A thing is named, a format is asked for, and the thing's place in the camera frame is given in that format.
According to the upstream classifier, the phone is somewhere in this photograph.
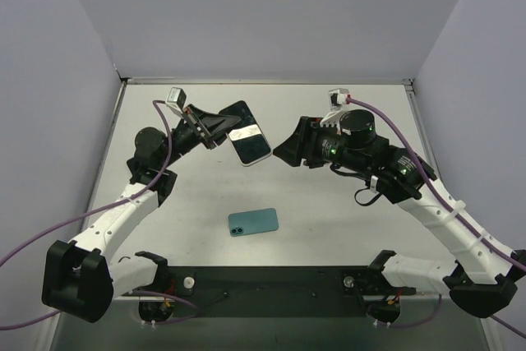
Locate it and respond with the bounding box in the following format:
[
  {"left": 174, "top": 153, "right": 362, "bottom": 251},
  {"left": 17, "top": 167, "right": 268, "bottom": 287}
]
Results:
[{"left": 219, "top": 100, "right": 271, "bottom": 167}]

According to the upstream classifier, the teal smartphone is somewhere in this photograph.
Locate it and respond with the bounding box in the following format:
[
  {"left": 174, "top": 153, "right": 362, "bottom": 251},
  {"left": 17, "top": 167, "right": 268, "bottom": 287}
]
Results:
[{"left": 228, "top": 208, "right": 279, "bottom": 237}]

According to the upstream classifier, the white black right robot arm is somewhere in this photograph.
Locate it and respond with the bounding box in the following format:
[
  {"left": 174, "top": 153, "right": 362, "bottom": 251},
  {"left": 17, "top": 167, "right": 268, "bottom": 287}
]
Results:
[{"left": 273, "top": 109, "right": 525, "bottom": 318}]

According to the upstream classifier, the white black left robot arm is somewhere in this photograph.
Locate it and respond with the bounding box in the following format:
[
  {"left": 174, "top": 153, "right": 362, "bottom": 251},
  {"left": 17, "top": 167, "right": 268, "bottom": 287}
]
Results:
[{"left": 41, "top": 104, "right": 241, "bottom": 323}]

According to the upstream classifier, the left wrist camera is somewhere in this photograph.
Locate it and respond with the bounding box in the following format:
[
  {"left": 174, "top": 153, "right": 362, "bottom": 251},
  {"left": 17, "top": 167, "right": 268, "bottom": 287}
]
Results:
[{"left": 165, "top": 87, "right": 187, "bottom": 117}]

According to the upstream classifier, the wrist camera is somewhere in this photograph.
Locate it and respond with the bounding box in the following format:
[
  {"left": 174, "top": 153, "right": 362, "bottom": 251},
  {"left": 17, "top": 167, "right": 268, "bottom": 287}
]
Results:
[
  {"left": 320, "top": 88, "right": 351, "bottom": 127},
  {"left": 165, "top": 87, "right": 187, "bottom": 117}
]

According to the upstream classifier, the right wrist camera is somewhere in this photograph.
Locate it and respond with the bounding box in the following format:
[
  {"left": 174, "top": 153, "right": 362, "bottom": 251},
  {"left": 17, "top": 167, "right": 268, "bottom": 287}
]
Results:
[{"left": 320, "top": 88, "right": 351, "bottom": 127}]

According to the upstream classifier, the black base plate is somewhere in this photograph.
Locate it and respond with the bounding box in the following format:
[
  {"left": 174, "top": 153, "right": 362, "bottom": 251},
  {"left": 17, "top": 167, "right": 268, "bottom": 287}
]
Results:
[{"left": 136, "top": 266, "right": 416, "bottom": 321}]

